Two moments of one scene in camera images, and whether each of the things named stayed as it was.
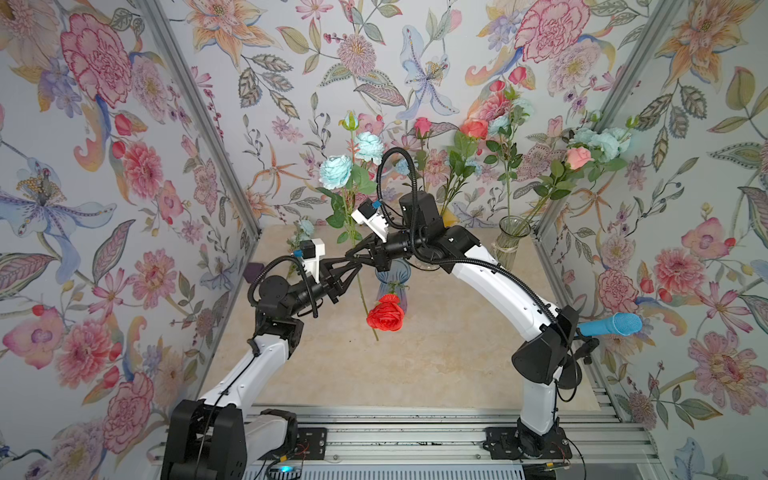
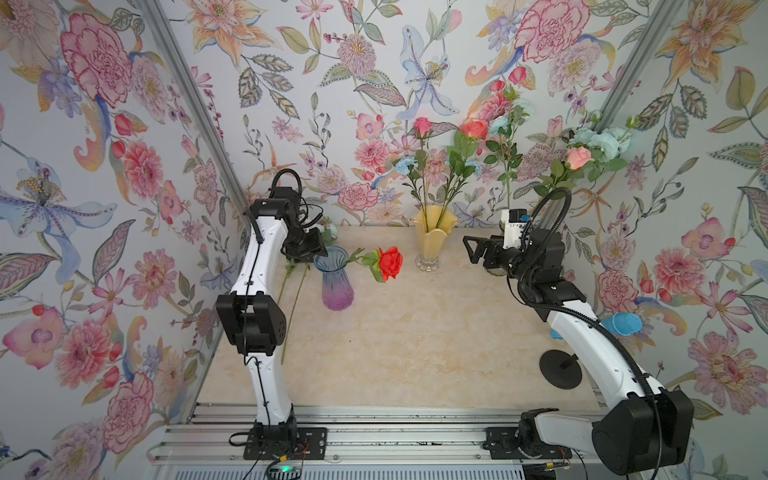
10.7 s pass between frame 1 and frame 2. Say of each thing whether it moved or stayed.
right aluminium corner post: stayed
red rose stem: moved
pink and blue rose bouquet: stayed
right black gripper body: moved
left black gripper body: moved
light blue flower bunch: moved
